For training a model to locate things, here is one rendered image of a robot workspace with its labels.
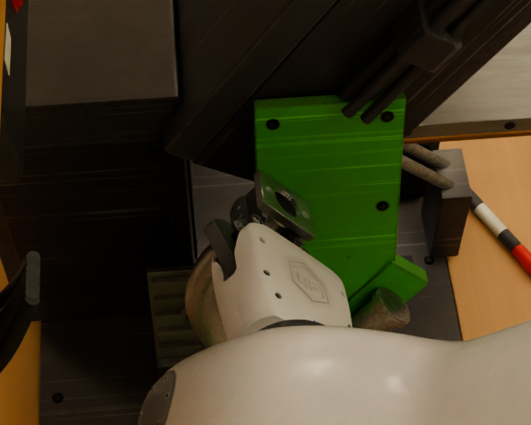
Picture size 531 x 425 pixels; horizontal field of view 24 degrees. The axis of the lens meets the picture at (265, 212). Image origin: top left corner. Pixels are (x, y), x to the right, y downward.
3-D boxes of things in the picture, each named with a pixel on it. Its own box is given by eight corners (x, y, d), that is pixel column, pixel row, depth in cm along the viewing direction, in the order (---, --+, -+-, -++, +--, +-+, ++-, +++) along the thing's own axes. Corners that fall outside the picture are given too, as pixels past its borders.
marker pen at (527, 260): (458, 198, 132) (459, 190, 131) (469, 191, 133) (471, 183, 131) (535, 285, 126) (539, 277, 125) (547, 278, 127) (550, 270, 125)
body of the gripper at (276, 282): (385, 375, 84) (356, 271, 92) (277, 306, 79) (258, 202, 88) (308, 437, 86) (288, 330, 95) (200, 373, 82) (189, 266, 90)
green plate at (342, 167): (379, 234, 112) (389, 38, 98) (394, 298, 105) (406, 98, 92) (253, 243, 111) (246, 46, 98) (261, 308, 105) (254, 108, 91)
